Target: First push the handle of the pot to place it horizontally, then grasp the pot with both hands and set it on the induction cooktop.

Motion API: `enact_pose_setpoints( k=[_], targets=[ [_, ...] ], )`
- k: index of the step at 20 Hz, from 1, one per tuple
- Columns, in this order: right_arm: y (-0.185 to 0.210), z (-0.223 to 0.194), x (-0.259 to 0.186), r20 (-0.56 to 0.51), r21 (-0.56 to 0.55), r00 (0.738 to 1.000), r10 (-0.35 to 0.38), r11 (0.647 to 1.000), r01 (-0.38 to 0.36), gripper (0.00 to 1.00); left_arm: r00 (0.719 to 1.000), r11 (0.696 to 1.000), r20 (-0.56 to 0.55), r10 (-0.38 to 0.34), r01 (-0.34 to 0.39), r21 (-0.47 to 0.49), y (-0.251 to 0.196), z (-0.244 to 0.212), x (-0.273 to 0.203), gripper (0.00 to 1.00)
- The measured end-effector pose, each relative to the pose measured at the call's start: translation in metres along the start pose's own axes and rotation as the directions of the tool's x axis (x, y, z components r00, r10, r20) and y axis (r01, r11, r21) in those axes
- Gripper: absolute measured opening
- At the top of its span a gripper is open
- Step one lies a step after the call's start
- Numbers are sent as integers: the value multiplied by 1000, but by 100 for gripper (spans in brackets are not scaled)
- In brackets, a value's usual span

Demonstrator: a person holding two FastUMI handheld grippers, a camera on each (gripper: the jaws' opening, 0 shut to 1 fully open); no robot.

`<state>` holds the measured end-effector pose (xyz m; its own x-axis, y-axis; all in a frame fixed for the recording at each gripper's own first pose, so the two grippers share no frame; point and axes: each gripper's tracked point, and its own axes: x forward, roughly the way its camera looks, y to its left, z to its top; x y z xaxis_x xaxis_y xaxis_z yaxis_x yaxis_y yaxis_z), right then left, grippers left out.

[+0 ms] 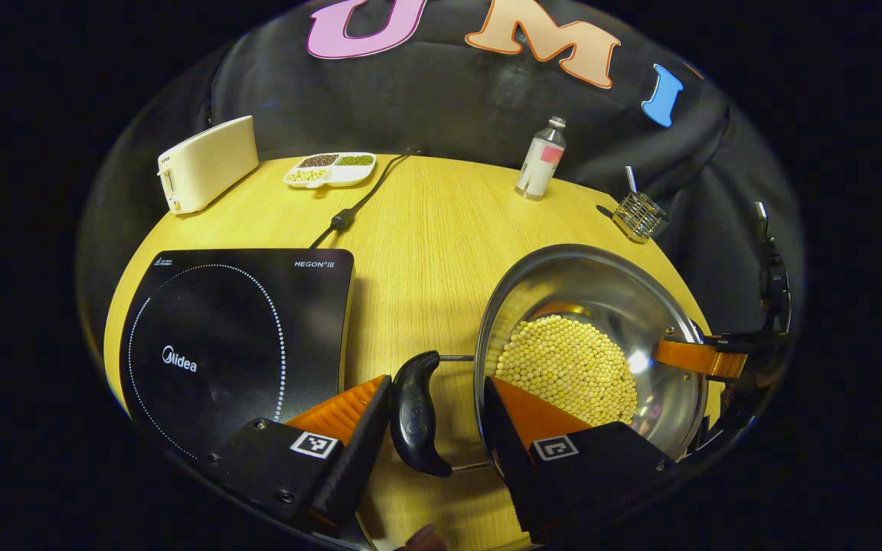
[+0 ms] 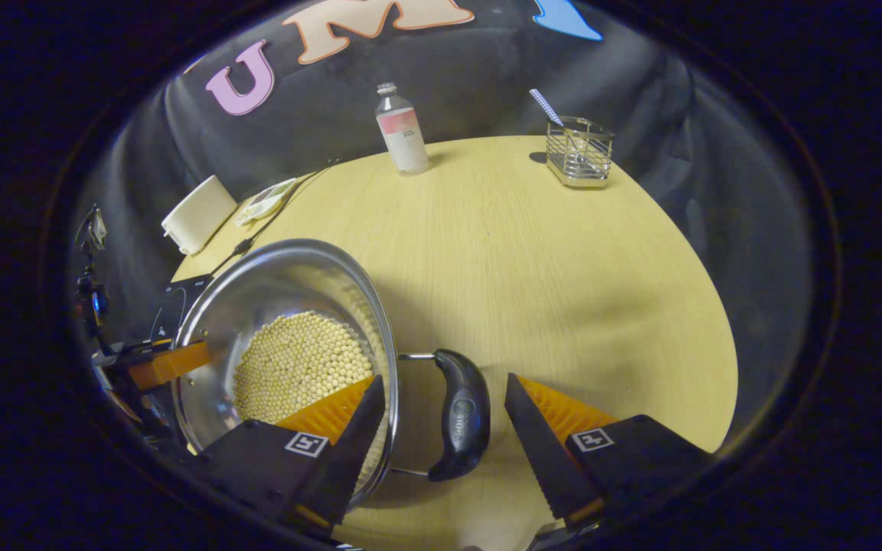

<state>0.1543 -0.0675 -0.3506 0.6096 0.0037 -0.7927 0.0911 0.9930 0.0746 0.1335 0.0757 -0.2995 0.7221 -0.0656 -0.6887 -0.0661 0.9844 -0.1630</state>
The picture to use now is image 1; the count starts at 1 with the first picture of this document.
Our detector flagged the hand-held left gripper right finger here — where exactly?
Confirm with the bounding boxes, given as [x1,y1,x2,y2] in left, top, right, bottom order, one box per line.
[482,377,675,540]

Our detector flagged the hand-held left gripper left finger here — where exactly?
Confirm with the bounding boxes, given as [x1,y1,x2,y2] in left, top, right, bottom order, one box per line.
[207,375,394,533]

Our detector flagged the pile of yellow soybeans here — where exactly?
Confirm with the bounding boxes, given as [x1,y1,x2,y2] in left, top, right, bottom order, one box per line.
[495,315,639,427]

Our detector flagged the stainless steel pot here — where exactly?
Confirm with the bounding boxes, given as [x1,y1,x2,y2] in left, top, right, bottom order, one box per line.
[389,243,710,479]

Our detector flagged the black induction cooktop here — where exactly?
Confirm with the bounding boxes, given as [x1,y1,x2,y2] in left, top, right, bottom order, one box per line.
[119,248,356,460]

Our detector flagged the clear square cup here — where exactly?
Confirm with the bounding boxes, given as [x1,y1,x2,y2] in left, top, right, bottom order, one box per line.
[612,191,669,244]

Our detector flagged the clear bottle with pink label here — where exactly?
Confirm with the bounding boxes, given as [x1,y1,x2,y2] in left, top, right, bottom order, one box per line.
[514,116,567,201]

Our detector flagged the white divided dish of beans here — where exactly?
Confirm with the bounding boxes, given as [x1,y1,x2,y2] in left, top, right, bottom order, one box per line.
[283,152,377,189]

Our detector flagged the white toaster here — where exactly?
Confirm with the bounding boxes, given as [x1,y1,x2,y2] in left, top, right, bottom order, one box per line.
[157,116,260,215]

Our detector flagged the black backdrop cloth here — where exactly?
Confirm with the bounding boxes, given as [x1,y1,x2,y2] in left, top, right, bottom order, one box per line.
[77,0,805,345]

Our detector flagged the black power cable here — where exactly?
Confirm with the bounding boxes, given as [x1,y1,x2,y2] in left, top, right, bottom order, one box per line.
[309,149,423,249]

